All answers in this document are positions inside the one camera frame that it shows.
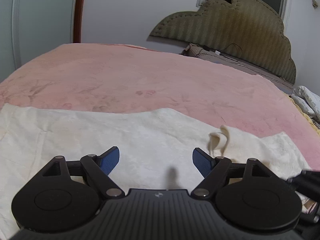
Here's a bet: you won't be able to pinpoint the olive green headboard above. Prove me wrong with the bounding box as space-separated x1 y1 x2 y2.
150 0 296 84

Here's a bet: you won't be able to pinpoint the frosted glass wardrobe door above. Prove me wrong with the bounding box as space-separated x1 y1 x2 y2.
0 0 76 80

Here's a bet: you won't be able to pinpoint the striped grey mattress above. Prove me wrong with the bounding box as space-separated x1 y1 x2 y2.
181 43 293 94

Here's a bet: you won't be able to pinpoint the cream white pants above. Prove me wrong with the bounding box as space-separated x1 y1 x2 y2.
1 104 309 239

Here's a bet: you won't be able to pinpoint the brown wooden door frame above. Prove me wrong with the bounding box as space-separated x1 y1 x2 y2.
73 0 84 43

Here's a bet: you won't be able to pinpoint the black charger cable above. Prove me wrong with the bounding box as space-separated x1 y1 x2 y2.
199 42 244 61

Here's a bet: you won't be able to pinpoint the yellow bed sheet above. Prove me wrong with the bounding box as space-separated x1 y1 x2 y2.
282 90 320 132

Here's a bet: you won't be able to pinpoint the pink bed blanket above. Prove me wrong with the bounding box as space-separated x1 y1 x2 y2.
1 43 319 170

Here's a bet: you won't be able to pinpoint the white patterned pillow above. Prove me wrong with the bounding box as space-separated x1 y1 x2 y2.
290 86 320 121

